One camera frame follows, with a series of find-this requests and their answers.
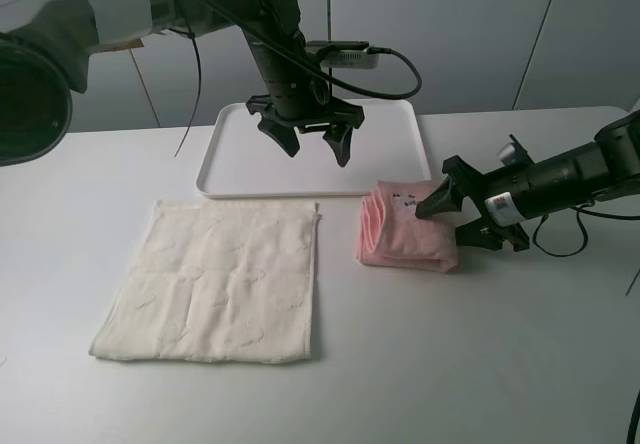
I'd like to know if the cream white towel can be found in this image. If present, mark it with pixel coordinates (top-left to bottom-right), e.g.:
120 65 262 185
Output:
89 201 319 364

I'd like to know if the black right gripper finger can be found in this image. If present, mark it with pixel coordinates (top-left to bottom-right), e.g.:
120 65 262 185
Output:
415 177 465 218
455 216 512 250

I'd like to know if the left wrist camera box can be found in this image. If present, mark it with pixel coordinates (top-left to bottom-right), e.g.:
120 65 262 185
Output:
305 40 380 70

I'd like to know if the thin black cable tie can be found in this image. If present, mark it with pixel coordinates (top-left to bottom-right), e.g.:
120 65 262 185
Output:
173 26 204 158

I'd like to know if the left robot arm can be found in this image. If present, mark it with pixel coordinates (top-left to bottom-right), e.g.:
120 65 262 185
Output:
1 0 364 166

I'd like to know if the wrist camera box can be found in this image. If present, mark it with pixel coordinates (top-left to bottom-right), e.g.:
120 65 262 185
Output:
305 40 380 70
498 134 534 167

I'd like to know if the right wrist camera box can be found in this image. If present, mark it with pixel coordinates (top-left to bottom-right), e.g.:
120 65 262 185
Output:
498 134 534 167

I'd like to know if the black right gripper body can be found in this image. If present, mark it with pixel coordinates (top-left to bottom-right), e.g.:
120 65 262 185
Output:
442 156 530 252

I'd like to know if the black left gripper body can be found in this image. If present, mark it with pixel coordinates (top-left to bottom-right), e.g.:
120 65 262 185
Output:
244 33 364 132

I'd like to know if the white rectangular plastic tray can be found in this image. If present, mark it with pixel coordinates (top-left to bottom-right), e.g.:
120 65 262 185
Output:
196 99 431 199

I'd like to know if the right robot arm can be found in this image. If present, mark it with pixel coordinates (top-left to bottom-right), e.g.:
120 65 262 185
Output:
415 112 639 252

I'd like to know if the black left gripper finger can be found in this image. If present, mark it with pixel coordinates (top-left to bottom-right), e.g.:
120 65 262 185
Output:
258 117 300 158
323 123 354 167

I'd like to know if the pink towel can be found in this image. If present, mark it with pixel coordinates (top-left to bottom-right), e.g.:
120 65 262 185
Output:
356 180 458 273

